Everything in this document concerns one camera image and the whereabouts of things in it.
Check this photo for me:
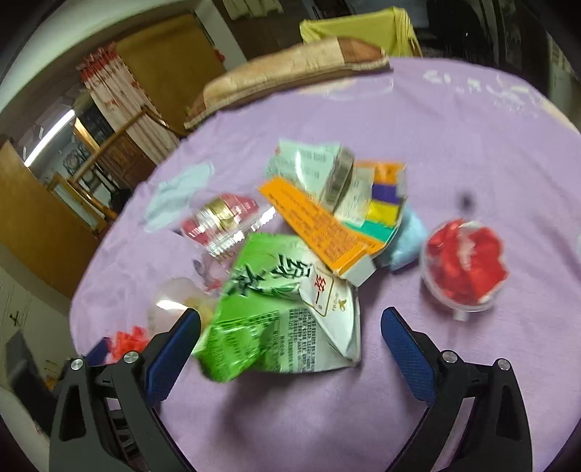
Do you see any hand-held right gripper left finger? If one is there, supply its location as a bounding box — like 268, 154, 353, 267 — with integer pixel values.
49, 308, 202, 472

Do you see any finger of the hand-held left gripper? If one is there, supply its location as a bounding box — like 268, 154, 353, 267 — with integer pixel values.
88, 338, 114, 365

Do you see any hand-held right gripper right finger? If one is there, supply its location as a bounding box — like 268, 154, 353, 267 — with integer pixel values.
380, 307, 533, 472

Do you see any green snack bag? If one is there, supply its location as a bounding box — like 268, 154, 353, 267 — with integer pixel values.
193, 232, 361, 382

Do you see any orange medicine box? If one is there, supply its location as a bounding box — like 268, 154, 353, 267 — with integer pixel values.
258, 161, 407, 286

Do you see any clear plastic bag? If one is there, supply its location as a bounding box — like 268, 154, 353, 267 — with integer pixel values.
152, 277, 219, 327

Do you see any clear cup with red wrappers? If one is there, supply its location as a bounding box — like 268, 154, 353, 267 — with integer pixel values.
420, 219, 509, 321

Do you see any blue face mask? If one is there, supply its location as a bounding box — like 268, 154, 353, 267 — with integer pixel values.
377, 204, 427, 270

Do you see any wooden cabinet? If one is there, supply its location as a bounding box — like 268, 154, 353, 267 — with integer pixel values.
0, 141, 110, 298

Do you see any clear red gold wrapper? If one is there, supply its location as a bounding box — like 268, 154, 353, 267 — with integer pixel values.
179, 193, 275, 259

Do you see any pale green packet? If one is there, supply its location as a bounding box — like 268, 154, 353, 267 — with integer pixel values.
265, 138, 355, 214

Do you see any purple printed bed sheet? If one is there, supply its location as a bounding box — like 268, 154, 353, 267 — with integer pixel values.
68, 57, 581, 472

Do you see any fluorescent tube lamp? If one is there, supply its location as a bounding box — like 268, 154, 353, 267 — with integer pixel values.
25, 106, 76, 164

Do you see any white red patterned curtain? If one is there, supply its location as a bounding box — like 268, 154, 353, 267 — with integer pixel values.
77, 43, 180, 164

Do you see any wooden door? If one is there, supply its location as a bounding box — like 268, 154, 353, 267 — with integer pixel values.
113, 13, 228, 137

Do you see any beige brown pillow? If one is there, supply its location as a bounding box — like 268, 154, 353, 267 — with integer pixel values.
184, 37, 391, 130

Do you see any yellow-green cloth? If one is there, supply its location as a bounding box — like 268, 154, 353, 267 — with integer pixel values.
300, 7, 423, 57

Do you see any wooden chair frame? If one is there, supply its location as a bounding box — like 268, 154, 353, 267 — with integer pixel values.
48, 106, 182, 232

